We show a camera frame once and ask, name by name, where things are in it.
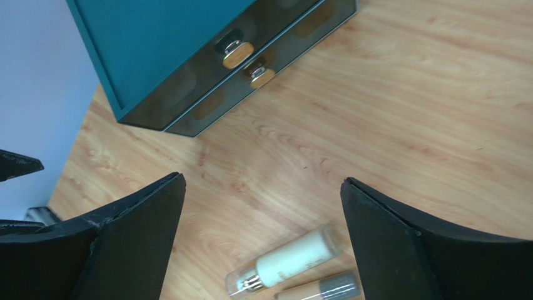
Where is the teal drawer organizer box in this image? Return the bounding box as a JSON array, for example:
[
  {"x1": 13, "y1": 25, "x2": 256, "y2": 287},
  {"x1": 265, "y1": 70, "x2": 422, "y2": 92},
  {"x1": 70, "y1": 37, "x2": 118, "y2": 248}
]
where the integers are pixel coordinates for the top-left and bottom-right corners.
[{"x1": 68, "y1": 0, "x2": 358, "y2": 137}]

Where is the beige tube grey cap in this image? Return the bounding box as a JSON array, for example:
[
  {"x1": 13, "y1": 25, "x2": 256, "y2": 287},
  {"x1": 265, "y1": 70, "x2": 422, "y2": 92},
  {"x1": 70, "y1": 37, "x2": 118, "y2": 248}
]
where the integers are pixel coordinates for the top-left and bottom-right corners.
[{"x1": 275, "y1": 271, "x2": 361, "y2": 300}]

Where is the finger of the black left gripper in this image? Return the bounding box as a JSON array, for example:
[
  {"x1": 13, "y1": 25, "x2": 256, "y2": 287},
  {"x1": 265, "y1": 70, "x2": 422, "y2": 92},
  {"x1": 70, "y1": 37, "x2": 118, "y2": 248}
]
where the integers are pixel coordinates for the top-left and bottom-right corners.
[{"x1": 1, "y1": 150, "x2": 44, "y2": 182}]

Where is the cream white pump bottle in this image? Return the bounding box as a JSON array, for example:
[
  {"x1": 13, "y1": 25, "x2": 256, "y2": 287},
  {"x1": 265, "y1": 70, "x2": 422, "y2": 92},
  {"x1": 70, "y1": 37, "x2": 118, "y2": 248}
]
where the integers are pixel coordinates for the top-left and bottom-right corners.
[{"x1": 225, "y1": 224, "x2": 340, "y2": 299}]

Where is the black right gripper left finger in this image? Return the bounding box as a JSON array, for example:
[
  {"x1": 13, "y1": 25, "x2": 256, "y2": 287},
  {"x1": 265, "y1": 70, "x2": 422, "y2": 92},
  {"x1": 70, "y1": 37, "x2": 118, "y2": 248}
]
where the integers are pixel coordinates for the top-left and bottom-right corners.
[{"x1": 1, "y1": 172, "x2": 186, "y2": 299}]

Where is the clear drawer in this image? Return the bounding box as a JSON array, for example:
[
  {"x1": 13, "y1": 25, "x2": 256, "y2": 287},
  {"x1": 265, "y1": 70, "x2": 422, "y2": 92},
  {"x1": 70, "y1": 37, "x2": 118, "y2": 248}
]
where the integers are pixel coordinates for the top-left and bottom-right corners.
[
  {"x1": 118, "y1": 1, "x2": 315, "y2": 131},
  {"x1": 164, "y1": 0, "x2": 359, "y2": 137}
]

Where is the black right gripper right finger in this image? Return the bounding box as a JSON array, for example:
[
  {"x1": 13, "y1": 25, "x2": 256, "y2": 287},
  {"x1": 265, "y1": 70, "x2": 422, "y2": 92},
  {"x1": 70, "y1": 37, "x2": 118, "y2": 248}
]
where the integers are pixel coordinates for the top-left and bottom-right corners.
[{"x1": 340, "y1": 177, "x2": 532, "y2": 299}]

